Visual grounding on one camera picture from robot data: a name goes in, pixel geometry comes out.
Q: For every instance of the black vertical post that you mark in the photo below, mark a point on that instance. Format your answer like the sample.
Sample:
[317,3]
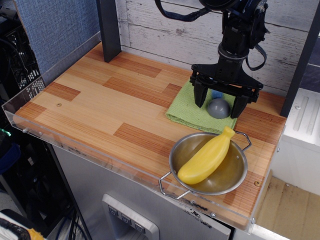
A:
[109,29]
[302,64]

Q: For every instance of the black right vertical post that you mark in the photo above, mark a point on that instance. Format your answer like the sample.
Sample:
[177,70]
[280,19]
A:
[302,64]

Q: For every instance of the gray ball blue handle scoop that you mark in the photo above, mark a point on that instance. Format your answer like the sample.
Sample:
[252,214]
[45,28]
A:
[218,107]

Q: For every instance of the yellow black object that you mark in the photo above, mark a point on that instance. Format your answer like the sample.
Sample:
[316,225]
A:
[19,232]

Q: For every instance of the gray dispenser control panel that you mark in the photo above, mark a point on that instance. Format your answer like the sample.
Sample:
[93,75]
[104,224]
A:
[127,224]

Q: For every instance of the green folded cloth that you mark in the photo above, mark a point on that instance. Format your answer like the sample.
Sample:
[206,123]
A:
[184,111]

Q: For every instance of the black left vertical post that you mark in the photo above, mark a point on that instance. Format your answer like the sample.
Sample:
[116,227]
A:
[109,29]

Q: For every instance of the silver metal pot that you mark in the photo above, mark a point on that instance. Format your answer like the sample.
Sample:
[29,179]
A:
[227,177]

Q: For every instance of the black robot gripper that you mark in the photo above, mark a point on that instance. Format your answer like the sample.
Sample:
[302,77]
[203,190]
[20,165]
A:
[226,76]

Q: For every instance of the yellow toy banana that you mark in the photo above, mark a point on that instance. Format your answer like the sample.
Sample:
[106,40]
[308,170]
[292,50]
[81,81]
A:
[207,159]

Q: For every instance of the white ridged block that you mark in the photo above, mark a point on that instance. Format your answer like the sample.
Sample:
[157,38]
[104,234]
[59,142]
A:
[303,122]

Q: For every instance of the clear acrylic table guard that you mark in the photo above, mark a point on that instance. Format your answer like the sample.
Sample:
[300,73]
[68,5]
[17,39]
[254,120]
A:
[108,127]

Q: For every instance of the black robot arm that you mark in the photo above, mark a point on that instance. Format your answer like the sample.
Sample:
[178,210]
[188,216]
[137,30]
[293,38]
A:
[243,28]

